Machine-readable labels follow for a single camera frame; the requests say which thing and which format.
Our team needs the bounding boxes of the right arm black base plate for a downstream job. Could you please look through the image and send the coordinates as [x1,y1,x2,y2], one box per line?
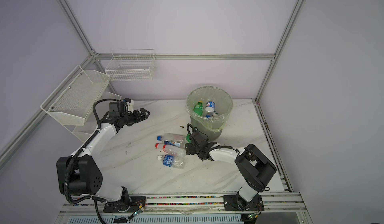
[223,194,265,212]

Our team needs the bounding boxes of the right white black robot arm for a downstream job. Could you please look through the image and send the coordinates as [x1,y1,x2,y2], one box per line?
[185,139,277,206]

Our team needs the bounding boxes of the clear bottle red white label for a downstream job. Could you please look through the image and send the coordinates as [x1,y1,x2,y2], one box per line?
[155,143,186,157]

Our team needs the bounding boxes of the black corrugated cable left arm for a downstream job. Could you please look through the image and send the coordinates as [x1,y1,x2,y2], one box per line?
[63,98,121,224]

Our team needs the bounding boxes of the clear bottle blue cap sideways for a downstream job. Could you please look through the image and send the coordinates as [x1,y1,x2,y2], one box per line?
[157,133,185,148]

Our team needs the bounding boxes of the translucent green bin liner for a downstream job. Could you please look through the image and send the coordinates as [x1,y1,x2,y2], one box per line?
[185,86,234,133]

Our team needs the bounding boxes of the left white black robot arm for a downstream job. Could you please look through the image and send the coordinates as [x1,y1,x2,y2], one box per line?
[56,108,151,207]

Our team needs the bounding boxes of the upper white mesh shelf basket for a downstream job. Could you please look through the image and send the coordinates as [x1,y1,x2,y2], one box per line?
[41,66,110,126]

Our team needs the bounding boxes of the clear bottle blue label angled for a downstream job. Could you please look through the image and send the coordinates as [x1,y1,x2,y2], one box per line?
[157,154,185,169]

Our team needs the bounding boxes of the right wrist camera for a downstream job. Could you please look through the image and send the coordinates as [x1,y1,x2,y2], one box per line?
[189,127,208,144]

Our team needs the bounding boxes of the aluminium front rail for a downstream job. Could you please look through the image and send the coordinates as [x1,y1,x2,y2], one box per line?
[53,192,314,224]

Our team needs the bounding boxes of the green bottle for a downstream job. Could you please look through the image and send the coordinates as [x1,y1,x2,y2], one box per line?
[186,134,192,143]
[193,101,204,116]

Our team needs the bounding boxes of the grey mesh waste bin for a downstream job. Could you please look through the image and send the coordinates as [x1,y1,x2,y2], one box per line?
[185,86,234,143]

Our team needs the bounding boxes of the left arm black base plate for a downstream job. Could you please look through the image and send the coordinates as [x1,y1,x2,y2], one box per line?
[103,196,147,213]

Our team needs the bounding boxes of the white wire wall basket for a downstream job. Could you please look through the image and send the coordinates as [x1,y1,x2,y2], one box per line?
[105,49,157,81]

